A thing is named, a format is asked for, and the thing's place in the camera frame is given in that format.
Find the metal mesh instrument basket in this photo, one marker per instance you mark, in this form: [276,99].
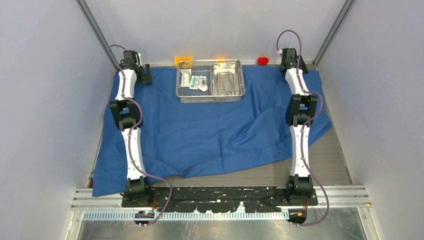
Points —
[200,68]

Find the large yellow plastic block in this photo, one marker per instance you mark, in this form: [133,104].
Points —
[184,62]

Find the clear wrapped syringe packet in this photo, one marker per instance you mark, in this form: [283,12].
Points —
[202,83]

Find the steel surgical forceps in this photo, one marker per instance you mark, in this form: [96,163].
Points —
[232,84]

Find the green white sterile packet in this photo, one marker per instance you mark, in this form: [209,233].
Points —
[194,82]

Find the steel surgical scissors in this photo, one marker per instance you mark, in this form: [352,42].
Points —
[220,84]

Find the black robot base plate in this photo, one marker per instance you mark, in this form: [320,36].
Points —
[162,201]

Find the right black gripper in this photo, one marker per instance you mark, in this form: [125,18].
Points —
[304,69]

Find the stainless steel inner tray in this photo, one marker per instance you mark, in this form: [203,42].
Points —
[226,67]

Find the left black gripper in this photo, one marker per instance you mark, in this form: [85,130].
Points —
[145,78]

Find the red plastic object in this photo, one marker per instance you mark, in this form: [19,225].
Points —
[262,61]

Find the small yellow plastic block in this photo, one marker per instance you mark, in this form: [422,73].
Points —
[220,59]

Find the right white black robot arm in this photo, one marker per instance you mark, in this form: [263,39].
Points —
[300,111]

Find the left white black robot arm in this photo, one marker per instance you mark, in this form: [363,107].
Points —
[128,118]

